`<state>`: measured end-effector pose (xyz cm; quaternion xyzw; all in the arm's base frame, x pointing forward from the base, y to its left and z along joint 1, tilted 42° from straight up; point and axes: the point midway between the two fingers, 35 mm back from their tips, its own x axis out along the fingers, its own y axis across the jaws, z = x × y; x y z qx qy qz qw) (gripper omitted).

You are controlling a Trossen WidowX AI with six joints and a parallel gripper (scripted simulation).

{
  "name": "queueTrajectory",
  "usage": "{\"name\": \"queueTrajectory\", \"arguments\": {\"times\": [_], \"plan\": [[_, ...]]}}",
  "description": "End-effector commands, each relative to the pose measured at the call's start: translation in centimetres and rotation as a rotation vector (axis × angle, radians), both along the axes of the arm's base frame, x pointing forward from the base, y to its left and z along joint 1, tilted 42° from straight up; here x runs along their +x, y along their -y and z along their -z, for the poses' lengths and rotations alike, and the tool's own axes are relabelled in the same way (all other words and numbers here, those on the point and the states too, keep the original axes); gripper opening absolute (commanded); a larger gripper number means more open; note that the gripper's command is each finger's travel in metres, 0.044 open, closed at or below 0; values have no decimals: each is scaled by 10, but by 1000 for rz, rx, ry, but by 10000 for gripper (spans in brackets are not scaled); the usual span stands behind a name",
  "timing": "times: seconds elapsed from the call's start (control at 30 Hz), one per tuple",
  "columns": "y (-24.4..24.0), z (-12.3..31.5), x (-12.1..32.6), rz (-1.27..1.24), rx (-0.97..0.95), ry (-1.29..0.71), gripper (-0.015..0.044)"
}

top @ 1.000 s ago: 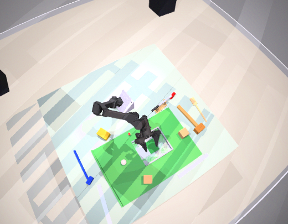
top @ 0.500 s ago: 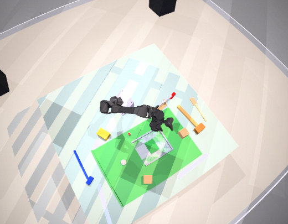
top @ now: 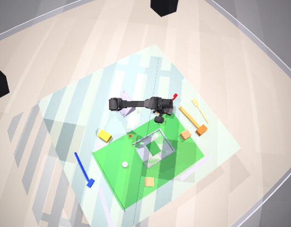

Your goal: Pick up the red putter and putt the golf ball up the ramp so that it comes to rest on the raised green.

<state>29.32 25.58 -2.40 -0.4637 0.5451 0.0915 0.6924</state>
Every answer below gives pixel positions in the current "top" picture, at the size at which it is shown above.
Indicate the blue putter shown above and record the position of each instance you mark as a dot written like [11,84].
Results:
[91,181]

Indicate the orange mallet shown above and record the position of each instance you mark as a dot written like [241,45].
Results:
[200,129]

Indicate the white golf ball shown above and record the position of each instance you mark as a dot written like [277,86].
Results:
[124,164]

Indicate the orange cube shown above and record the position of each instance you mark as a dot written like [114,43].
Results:
[149,181]
[185,134]

